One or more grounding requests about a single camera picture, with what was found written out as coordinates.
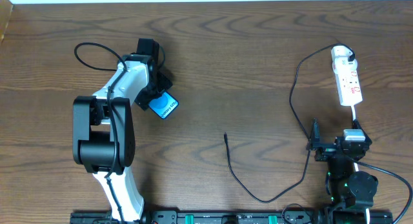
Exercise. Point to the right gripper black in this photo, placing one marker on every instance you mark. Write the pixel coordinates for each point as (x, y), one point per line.
(327, 146)

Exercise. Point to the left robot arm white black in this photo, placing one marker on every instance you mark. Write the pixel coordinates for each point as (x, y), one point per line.
(103, 139)

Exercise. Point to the white power strip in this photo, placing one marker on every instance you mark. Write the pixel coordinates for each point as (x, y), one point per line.
(348, 86)

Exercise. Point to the blue Galaxy smartphone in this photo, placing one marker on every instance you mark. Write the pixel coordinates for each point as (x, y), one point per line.
(164, 105)

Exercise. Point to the white charger adapter plug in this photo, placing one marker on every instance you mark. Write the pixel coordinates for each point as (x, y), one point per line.
(342, 51)

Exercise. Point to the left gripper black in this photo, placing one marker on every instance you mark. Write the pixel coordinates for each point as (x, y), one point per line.
(158, 89)

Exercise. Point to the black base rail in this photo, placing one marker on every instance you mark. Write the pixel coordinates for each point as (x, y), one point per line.
(173, 217)

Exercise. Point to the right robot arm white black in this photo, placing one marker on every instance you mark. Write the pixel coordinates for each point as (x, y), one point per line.
(352, 191)

